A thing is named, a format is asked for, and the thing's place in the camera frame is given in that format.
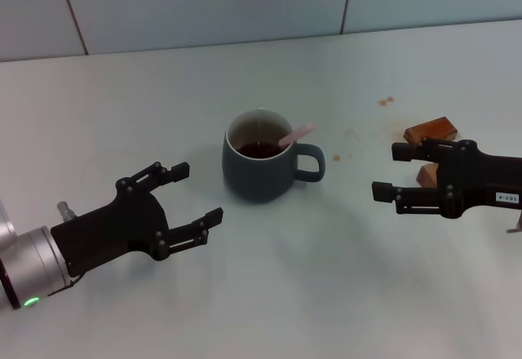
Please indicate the light brown wooden block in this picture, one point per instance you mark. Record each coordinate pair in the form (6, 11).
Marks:
(426, 175)

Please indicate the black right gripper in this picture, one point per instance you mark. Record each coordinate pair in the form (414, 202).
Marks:
(477, 179)

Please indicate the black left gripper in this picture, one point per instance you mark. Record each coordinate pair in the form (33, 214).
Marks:
(118, 224)

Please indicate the dark grey ceramic cup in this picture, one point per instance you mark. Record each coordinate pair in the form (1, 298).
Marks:
(253, 179)

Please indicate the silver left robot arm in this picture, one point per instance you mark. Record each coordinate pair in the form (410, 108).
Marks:
(36, 261)

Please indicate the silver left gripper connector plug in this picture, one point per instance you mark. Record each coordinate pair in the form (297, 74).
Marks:
(65, 211)

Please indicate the dark stained wooden block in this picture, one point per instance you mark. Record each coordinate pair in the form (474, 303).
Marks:
(432, 129)

